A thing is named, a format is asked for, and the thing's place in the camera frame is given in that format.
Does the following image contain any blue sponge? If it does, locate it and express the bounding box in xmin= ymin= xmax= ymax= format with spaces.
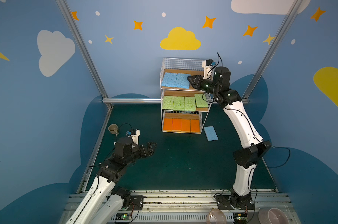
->
xmin=175 ymin=73 xmax=190 ymax=89
xmin=161 ymin=72 xmax=177 ymax=88
xmin=203 ymin=126 xmax=218 ymax=141

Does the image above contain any green sponge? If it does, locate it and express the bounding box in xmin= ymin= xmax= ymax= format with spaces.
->
xmin=184 ymin=97 xmax=196 ymax=112
xmin=195 ymin=94 xmax=208 ymax=108
xmin=173 ymin=96 xmax=185 ymax=111
xmin=162 ymin=96 xmax=174 ymax=110

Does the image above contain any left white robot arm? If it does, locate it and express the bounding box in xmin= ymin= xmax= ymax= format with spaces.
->
xmin=67 ymin=135 xmax=157 ymax=224

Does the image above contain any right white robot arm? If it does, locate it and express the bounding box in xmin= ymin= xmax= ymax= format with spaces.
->
xmin=187 ymin=66 xmax=271 ymax=208

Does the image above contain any beige mug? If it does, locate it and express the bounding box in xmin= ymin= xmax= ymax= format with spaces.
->
xmin=108 ymin=124 xmax=119 ymax=135

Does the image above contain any pink divided bowl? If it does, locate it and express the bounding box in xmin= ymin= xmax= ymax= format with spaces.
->
xmin=258 ymin=208 xmax=289 ymax=224

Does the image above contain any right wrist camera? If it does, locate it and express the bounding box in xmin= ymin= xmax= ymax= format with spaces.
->
xmin=202 ymin=59 xmax=216 ymax=79

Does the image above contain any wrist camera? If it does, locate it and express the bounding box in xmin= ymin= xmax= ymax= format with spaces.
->
xmin=126 ymin=129 xmax=140 ymax=145
xmin=202 ymin=59 xmax=216 ymax=79

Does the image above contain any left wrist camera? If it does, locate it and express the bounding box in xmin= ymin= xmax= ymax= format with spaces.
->
xmin=126 ymin=129 xmax=140 ymax=145

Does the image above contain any white wire wooden shelf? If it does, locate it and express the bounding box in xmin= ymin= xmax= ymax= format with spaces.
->
xmin=160 ymin=57 xmax=212 ymax=134

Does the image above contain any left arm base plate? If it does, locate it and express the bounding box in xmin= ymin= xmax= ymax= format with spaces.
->
xmin=121 ymin=195 xmax=144 ymax=211

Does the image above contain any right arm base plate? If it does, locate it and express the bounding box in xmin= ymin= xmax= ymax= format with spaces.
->
xmin=214 ymin=194 xmax=255 ymax=210

